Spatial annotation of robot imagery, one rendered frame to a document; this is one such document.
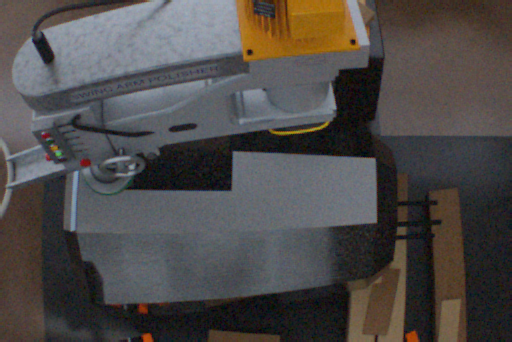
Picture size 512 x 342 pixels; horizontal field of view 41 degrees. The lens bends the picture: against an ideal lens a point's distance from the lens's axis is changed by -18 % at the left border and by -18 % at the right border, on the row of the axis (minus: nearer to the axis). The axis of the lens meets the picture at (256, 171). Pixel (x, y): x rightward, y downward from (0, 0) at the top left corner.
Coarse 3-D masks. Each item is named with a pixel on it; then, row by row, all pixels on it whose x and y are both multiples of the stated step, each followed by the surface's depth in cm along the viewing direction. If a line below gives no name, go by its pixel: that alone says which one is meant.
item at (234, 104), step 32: (128, 96) 217; (160, 96) 215; (192, 96) 209; (224, 96) 209; (256, 96) 230; (96, 128) 210; (128, 128) 219; (160, 128) 223; (192, 128) 226; (224, 128) 229; (256, 128) 232
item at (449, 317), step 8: (448, 304) 313; (456, 304) 313; (448, 312) 312; (456, 312) 312; (440, 320) 311; (448, 320) 311; (456, 320) 310; (440, 328) 310; (448, 328) 310; (456, 328) 309; (440, 336) 309; (448, 336) 308; (456, 336) 308
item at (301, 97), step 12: (300, 84) 210; (312, 84) 211; (324, 84) 217; (276, 96) 221; (288, 96) 217; (300, 96) 216; (312, 96) 218; (324, 96) 225; (288, 108) 225; (300, 108) 224; (312, 108) 226
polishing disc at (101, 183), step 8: (88, 168) 268; (96, 168) 268; (88, 176) 267; (96, 176) 267; (104, 176) 267; (128, 176) 266; (88, 184) 267; (96, 184) 266; (104, 184) 266; (112, 184) 266; (120, 184) 266; (104, 192) 265; (112, 192) 265
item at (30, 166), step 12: (12, 156) 261; (24, 156) 262; (36, 156) 262; (156, 156) 243; (24, 168) 263; (36, 168) 261; (48, 168) 259; (60, 168) 251; (72, 168) 251; (84, 168) 253; (24, 180) 256; (36, 180) 257
